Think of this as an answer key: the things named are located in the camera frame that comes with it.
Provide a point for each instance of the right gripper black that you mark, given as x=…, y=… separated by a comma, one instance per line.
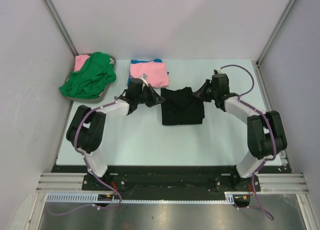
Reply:
x=201, y=93

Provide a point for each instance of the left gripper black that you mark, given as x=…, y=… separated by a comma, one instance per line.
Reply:
x=155, y=98

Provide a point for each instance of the black polo shirt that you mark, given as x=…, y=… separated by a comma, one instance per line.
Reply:
x=181, y=107

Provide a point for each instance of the grey laundry tray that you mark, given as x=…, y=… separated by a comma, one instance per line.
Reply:
x=100, y=98

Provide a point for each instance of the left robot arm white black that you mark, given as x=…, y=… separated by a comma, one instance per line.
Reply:
x=86, y=129

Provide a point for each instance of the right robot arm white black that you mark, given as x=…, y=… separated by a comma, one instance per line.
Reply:
x=265, y=132

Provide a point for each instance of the folded pink t shirt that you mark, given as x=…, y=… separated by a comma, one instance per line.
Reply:
x=152, y=72

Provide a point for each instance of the folded blue t shirt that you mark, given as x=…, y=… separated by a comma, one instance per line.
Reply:
x=142, y=61

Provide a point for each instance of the green t shirt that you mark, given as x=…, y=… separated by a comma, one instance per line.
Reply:
x=90, y=77

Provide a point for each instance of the pink t shirt in tray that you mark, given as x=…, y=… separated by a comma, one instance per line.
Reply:
x=80, y=61

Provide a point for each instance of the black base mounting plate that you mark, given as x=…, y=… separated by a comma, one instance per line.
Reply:
x=169, y=183

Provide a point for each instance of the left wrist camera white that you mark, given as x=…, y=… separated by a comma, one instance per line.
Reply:
x=143, y=77

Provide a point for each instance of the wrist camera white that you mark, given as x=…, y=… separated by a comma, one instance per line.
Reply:
x=143, y=77
x=217, y=71

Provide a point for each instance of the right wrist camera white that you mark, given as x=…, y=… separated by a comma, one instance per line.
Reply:
x=217, y=71

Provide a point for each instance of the right aluminium frame post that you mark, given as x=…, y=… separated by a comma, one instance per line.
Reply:
x=276, y=31

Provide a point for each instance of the aluminium frame post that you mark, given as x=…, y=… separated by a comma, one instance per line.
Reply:
x=60, y=26
x=276, y=31

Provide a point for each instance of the left aluminium frame post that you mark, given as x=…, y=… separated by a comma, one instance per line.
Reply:
x=60, y=26

